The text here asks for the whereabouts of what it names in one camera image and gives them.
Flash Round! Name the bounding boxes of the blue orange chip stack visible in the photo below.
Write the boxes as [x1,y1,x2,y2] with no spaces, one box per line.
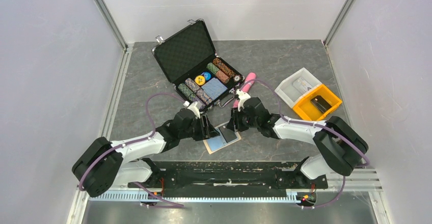
[184,78,213,105]

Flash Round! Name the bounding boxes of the green red chip stack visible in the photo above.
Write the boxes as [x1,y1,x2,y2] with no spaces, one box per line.
[206,63,230,84]

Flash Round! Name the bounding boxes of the blue dealer button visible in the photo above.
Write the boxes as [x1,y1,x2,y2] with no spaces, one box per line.
[201,72,212,81]

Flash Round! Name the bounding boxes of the white card in white bin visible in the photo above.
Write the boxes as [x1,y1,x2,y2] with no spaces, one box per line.
[292,77,313,94]

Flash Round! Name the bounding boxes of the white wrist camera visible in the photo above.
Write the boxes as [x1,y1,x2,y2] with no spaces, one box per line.
[236,90,251,111]
[183,101,202,119]

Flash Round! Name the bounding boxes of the black card in yellow bin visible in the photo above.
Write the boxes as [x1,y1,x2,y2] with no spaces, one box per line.
[310,95,332,114]

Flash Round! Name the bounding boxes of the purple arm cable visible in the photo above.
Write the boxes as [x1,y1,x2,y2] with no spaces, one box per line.
[239,79,370,210]
[77,92,186,209]

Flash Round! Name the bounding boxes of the black poker chip case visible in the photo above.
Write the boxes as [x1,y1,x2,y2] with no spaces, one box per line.
[151,19,245,111]

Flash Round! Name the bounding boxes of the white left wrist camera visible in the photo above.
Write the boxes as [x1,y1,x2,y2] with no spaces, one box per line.
[183,101,202,119]

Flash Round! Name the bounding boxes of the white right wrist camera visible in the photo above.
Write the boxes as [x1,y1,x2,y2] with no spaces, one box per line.
[236,90,251,111]

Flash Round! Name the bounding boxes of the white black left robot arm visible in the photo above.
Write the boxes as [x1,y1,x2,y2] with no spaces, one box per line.
[71,108,220,197]

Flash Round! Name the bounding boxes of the beige leather card holder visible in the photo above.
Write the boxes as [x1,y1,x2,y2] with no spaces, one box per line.
[203,122,241,154]

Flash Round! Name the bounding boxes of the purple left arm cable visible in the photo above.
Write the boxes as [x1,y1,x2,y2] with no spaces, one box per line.
[77,92,186,209]

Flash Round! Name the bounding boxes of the loose black white chips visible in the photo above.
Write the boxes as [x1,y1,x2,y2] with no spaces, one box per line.
[233,75,244,82]

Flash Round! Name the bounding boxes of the orange black chip stack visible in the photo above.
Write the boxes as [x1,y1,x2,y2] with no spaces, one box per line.
[212,58,235,78]

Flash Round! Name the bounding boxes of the white plastic bin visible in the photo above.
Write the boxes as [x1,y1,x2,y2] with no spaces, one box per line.
[275,68,322,108]

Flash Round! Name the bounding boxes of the green purple chip stack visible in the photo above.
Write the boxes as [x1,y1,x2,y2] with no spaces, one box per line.
[178,83,206,111]

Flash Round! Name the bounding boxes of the blue playing card deck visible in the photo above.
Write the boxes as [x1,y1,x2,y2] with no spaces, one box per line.
[201,80,227,102]

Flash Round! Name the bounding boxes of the yellow plastic bin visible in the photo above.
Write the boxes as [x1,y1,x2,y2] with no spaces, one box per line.
[292,84,342,121]

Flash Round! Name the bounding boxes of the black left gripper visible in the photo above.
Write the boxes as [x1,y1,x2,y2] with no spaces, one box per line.
[179,114,220,141]

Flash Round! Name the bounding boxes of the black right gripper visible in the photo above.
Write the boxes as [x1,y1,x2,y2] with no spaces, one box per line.
[227,105,260,132]

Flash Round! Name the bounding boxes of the white slotted cable duct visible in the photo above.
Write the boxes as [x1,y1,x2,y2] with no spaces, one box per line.
[89,189,301,204]

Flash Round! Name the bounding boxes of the black VIP credit card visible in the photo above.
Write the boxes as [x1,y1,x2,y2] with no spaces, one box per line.
[218,125,239,145]

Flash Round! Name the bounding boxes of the pink cylindrical device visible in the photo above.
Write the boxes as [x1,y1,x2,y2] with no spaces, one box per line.
[233,72,256,108]

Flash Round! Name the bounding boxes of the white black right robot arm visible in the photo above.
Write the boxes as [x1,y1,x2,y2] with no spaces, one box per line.
[227,97,369,187]

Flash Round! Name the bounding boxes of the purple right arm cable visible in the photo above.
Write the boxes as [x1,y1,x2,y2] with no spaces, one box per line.
[239,79,370,210]

